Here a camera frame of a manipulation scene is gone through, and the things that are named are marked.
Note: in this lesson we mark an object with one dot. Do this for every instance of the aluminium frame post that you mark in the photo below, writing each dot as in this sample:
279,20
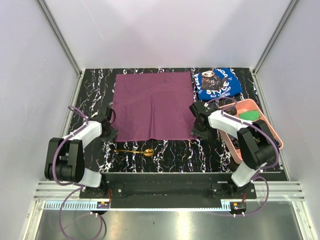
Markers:
58,35
276,33

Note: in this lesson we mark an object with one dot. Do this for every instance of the right aluminium frame post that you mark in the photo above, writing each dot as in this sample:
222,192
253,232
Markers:
276,33

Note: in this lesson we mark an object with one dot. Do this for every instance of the dark brown object in tray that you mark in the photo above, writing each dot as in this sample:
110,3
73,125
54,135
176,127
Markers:
231,111

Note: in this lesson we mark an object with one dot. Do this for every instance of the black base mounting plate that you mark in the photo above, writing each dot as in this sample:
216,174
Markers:
165,191

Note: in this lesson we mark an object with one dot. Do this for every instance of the gold spoon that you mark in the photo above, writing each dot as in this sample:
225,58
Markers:
148,152

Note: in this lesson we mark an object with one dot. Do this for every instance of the left aluminium frame post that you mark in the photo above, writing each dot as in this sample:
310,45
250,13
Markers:
58,35

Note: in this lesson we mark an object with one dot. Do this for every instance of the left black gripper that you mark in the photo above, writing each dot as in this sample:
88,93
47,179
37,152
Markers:
112,137

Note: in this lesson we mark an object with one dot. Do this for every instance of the green object in tray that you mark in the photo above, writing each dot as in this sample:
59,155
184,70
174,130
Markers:
251,115

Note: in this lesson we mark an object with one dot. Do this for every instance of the blue printed cloth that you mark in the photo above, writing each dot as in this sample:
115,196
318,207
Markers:
217,83

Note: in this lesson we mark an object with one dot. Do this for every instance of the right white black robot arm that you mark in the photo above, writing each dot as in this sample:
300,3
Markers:
257,144

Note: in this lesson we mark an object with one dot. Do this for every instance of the front aluminium rail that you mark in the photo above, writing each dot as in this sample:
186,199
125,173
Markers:
278,191

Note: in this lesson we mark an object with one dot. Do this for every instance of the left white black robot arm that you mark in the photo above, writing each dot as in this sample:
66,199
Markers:
65,160

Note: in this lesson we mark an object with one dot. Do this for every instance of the pink compartment tray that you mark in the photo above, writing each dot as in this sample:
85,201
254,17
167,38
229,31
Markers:
242,107

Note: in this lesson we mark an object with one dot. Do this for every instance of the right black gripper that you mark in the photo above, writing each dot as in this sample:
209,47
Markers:
203,135

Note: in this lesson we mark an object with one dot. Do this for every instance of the magenta cloth napkin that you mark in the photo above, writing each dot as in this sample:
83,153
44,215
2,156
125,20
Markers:
153,106

